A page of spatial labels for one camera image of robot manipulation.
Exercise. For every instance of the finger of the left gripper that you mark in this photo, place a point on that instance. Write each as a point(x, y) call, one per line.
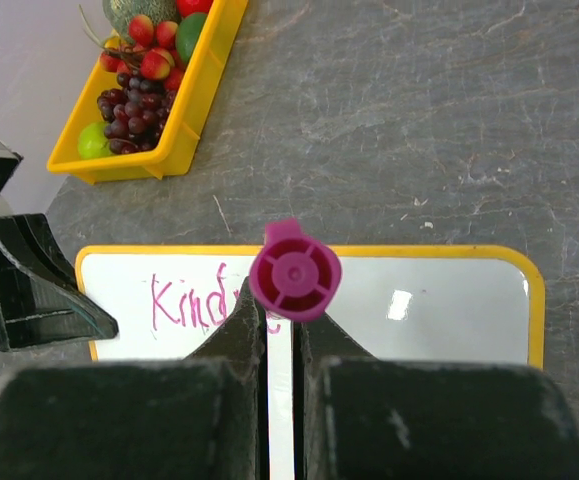
point(40, 303)

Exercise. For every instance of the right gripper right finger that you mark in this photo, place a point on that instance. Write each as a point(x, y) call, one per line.
point(360, 417)

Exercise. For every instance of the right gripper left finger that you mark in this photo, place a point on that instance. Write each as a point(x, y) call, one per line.
point(202, 417)

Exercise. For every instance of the yellow framed whiteboard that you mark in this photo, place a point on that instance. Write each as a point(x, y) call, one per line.
point(440, 303)

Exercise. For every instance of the pink capped whiteboard marker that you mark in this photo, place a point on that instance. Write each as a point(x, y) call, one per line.
point(294, 275)

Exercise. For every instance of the light green apple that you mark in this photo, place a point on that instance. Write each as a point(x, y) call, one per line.
point(92, 142)

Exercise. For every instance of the yellow plastic bin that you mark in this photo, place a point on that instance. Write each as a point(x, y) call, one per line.
point(176, 148)

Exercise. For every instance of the purple grape bunch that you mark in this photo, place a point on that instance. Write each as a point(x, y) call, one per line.
point(134, 114)

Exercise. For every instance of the green melon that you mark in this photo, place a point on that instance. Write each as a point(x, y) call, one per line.
point(119, 13)

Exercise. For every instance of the dark green lime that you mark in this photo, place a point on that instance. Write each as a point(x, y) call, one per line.
point(188, 34)

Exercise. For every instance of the red apple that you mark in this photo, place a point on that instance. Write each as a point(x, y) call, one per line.
point(189, 7)

